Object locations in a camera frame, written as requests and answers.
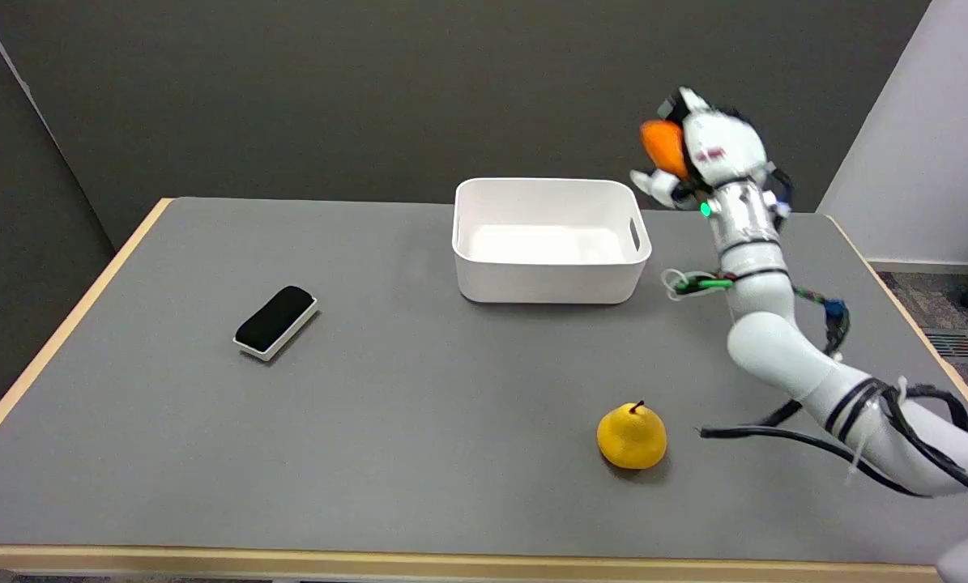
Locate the yellow pear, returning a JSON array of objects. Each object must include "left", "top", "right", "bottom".
[{"left": 596, "top": 400, "right": 668, "bottom": 470}]

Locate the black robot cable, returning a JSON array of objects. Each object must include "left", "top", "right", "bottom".
[{"left": 698, "top": 381, "right": 968, "bottom": 509}]

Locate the floor vent grille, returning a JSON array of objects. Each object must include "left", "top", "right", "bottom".
[{"left": 926, "top": 330, "right": 968, "bottom": 361}]

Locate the orange mango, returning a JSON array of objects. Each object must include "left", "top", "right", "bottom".
[{"left": 640, "top": 120, "right": 689, "bottom": 181}]

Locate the white plastic box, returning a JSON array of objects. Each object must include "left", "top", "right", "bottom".
[{"left": 452, "top": 177, "right": 653, "bottom": 305}]

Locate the black whiteboard eraser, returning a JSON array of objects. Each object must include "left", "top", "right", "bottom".
[{"left": 233, "top": 285, "right": 318, "bottom": 362}]

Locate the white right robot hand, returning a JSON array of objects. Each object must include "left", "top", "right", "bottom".
[{"left": 629, "top": 87, "right": 778, "bottom": 211}]

